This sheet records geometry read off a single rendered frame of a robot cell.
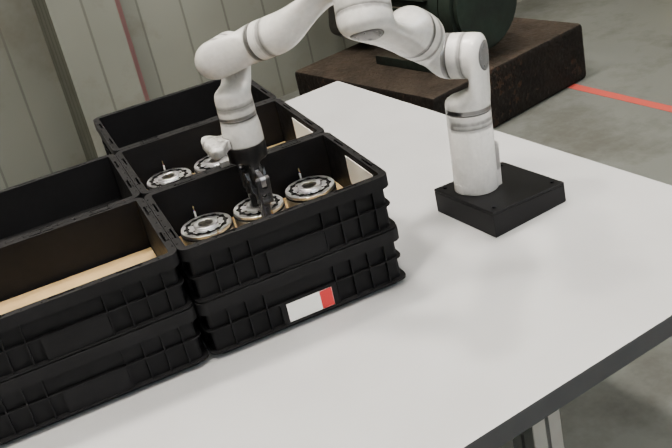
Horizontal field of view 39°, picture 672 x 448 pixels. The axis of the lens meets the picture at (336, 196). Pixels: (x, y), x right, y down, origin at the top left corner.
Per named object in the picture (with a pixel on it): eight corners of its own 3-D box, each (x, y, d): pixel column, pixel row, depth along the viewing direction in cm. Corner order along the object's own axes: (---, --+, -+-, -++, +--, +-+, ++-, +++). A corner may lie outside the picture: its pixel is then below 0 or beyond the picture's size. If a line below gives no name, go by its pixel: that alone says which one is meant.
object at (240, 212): (273, 191, 191) (273, 188, 191) (290, 207, 182) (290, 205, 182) (227, 208, 188) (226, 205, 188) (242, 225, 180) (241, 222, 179)
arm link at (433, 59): (388, 8, 170) (437, 5, 166) (443, 38, 194) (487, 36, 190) (385, 59, 170) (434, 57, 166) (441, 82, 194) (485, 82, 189)
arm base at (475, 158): (478, 175, 204) (470, 100, 197) (507, 185, 196) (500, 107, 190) (445, 189, 199) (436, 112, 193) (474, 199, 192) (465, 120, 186)
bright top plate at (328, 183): (324, 173, 194) (324, 170, 194) (342, 189, 185) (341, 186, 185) (279, 188, 192) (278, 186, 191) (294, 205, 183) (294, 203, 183)
